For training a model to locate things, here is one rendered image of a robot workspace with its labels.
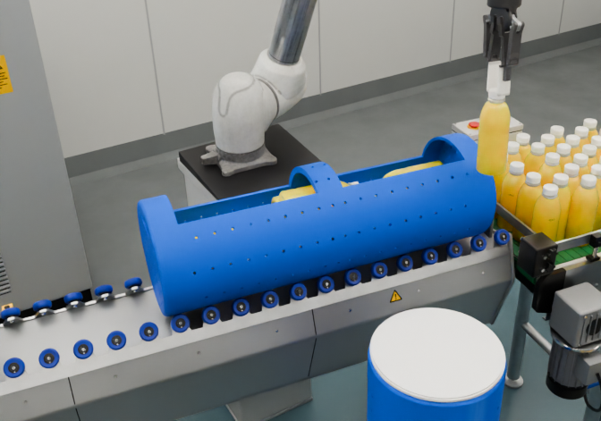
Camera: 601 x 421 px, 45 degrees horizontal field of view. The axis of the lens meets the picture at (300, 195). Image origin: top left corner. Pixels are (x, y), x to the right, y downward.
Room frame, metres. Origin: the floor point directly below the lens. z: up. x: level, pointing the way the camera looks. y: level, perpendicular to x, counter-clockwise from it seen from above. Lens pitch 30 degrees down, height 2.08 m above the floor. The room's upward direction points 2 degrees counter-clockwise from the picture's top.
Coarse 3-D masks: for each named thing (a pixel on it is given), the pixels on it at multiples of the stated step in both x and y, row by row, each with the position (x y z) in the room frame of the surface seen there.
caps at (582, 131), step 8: (584, 120) 2.08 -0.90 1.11; (592, 120) 2.07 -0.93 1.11; (552, 128) 2.03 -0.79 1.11; (560, 128) 2.03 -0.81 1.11; (576, 128) 2.02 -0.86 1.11; (584, 128) 2.02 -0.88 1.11; (568, 136) 1.97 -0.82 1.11; (576, 136) 1.97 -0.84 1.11; (584, 136) 2.00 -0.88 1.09; (600, 136) 1.96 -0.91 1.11; (576, 144) 1.94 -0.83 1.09; (592, 144) 1.94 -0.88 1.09; (600, 144) 1.93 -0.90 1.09; (584, 152) 1.88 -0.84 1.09; (592, 152) 1.87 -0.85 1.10; (600, 160) 1.82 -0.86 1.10
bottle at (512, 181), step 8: (504, 176) 1.81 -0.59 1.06; (512, 176) 1.79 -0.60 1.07; (520, 176) 1.78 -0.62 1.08; (504, 184) 1.79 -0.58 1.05; (512, 184) 1.77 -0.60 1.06; (520, 184) 1.77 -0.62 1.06; (504, 192) 1.78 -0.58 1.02; (512, 192) 1.77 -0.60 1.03; (504, 200) 1.78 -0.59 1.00; (512, 200) 1.77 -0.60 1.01; (512, 208) 1.77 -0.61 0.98; (504, 224) 1.77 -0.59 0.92
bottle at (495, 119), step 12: (492, 108) 1.55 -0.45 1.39; (504, 108) 1.55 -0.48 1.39; (480, 120) 1.57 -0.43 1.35; (492, 120) 1.54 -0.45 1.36; (504, 120) 1.54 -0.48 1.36; (480, 132) 1.56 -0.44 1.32; (492, 132) 1.54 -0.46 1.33; (504, 132) 1.54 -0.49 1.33; (480, 144) 1.55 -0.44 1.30; (492, 144) 1.53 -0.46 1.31; (504, 144) 1.54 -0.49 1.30; (480, 156) 1.55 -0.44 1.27; (492, 156) 1.53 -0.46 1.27; (504, 156) 1.54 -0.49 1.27; (480, 168) 1.54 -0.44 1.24; (492, 168) 1.53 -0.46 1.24; (504, 168) 1.54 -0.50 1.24
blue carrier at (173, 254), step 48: (432, 144) 1.81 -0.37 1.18; (336, 192) 1.50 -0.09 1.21; (384, 192) 1.52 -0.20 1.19; (432, 192) 1.55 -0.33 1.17; (480, 192) 1.58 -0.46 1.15; (144, 240) 1.48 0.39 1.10; (192, 240) 1.35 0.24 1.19; (240, 240) 1.37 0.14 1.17; (288, 240) 1.40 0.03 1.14; (336, 240) 1.44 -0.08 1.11; (384, 240) 1.48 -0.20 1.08; (432, 240) 1.54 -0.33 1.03; (192, 288) 1.31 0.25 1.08; (240, 288) 1.36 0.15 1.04
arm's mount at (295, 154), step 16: (272, 128) 2.25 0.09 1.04; (208, 144) 2.15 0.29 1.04; (272, 144) 2.14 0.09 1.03; (288, 144) 2.14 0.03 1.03; (192, 160) 2.05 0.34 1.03; (288, 160) 2.04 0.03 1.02; (304, 160) 2.04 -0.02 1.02; (320, 160) 2.04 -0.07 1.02; (208, 176) 1.95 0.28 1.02; (224, 176) 1.95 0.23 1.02; (240, 176) 1.95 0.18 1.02; (256, 176) 1.95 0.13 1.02; (272, 176) 1.95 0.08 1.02; (288, 176) 1.95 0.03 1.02; (224, 192) 1.86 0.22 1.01; (240, 192) 1.86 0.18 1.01
